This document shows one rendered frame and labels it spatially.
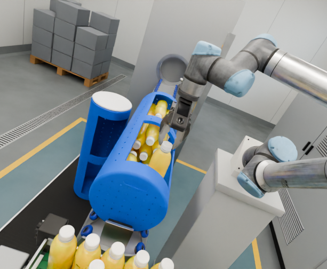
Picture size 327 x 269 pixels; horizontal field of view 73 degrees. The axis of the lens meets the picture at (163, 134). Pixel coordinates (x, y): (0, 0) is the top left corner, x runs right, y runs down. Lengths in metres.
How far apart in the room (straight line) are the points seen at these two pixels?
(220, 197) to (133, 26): 5.36
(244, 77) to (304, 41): 5.44
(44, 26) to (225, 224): 4.23
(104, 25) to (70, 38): 0.64
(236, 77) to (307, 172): 0.32
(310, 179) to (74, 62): 4.13
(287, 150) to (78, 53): 3.87
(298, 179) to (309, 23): 5.42
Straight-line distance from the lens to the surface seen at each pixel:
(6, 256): 0.98
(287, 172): 0.78
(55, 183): 2.16
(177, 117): 0.66
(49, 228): 0.85
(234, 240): 1.29
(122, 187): 0.78
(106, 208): 0.87
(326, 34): 6.17
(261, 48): 0.71
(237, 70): 0.63
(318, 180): 0.71
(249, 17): 5.77
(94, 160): 1.74
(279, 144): 0.97
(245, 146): 1.17
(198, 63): 0.67
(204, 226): 1.23
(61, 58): 4.56
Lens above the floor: 1.71
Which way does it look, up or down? 29 degrees down
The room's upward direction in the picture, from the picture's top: 22 degrees clockwise
